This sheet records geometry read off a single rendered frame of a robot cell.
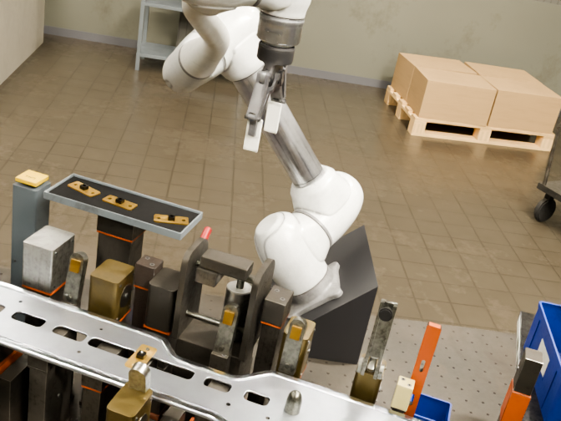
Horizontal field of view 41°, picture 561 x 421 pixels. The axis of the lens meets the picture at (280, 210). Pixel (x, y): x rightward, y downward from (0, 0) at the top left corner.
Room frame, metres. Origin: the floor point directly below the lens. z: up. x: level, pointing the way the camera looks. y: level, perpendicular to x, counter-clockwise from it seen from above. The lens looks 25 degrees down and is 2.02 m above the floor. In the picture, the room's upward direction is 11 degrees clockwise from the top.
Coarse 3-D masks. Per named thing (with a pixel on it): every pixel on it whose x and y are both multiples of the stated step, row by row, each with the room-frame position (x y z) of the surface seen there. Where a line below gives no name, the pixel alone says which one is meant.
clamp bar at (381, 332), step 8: (384, 304) 1.36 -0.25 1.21; (392, 304) 1.36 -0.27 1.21; (384, 312) 1.33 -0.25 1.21; (392, 312) 1.33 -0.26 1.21; (376, 320) 1.35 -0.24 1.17; (384, 320) 1.32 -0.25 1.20; (392, 320) 1.35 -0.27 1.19; (376, 328) 1.35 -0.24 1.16; (384, 328) 1.35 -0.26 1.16; (376, 336) 1.35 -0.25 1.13; (384, 336) 1.35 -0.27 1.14; (368, 344) 1.34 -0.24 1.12; (376, 344) 1.35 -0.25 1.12; (384, 344) 1.34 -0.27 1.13; (368, 352) 1.34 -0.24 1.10; (376, 352) 1.35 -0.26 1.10; (384, 352) 1.35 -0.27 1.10; (376, 368) 1.33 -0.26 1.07; (376, 376) 1.33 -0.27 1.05
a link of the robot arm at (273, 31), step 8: (264, 16) 1.50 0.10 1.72; (272, 16) 1.49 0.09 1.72; (264, 24) 1.49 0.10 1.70; (272, 24) 1.48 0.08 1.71; (280, 24) 1.48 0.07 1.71; (288, 24) 1.48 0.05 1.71; (296, 24) 1.49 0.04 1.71; (264, 32) 1.49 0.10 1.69; (272, 32) 1.49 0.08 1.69; (280, 32) 1.48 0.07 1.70; (288, 32) 1.49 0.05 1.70; (296, 32) 1.50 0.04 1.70; (264, 40) 1.49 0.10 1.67; (272, 40) 1.49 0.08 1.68; (280, 40) 1.48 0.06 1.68; (288, 40) 1.49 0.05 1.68; (296, 40) 1.50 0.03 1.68
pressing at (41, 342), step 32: (0, 288) 1.46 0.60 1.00; (0, 320) 1.34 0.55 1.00; (64, 320) 1.38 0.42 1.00; (96, 320) 1.41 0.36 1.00; (32, 352) 1.26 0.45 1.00; (64, 352) 1.28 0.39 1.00; (96, 352) 1.30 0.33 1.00; (160, 352) 1.34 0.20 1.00; (160, 384) 1.23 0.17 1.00; (192, 384) 1.25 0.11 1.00; (256, 384) 1.29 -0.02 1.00; (288, 384) 1.31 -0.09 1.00; (224, 416) 1.18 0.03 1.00; (256, 416) 1.19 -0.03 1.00; (288, 416) 1.21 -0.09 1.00; (320, 416) 1.23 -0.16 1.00; (352, 416) 1.25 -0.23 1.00; (384, 416) 1.27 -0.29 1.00
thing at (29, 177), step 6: (24, 174) 1.74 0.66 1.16; (30, 174) 1.75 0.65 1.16; (36, 174) 1.75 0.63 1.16; (42, 174) 1.76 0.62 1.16; (18, 180) 1.71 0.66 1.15; (24, 180) 1.71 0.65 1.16; (30, 180) 1.71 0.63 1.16; (36, 180) 1.72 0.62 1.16; (42, 180) 1.73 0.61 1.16; (36, 186) 1.70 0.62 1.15
